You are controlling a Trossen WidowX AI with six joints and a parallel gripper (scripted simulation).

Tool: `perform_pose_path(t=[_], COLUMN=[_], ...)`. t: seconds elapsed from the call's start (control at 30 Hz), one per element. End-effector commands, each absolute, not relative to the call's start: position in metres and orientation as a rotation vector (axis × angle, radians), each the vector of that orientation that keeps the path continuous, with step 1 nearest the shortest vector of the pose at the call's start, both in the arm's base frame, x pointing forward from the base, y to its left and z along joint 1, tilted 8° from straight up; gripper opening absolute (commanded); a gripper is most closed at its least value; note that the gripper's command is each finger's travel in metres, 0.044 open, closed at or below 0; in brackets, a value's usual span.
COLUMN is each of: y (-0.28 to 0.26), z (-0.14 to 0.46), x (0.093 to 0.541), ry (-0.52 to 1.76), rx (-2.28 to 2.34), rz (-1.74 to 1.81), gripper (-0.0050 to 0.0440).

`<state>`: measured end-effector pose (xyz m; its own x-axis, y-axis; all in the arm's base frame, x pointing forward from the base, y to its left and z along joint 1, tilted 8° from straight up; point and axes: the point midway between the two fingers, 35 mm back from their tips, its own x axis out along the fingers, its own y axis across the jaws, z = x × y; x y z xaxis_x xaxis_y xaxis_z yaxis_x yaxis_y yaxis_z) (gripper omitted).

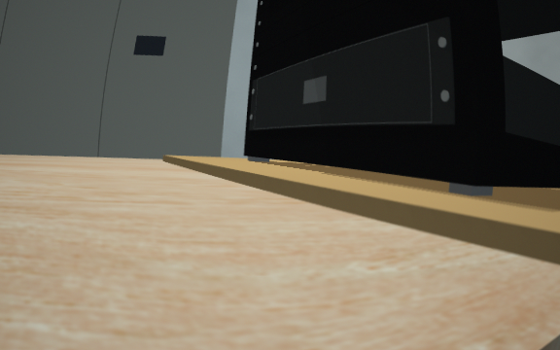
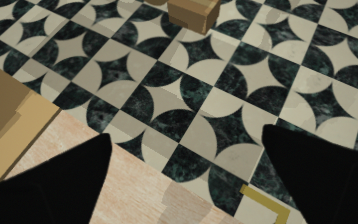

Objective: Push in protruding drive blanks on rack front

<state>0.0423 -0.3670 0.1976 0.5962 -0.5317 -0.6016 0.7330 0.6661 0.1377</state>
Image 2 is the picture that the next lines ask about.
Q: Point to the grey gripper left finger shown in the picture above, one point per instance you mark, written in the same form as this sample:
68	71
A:
61	190

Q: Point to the tan flat board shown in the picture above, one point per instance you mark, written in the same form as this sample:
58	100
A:
24	116

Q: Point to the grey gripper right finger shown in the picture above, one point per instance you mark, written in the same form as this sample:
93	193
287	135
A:
321	177

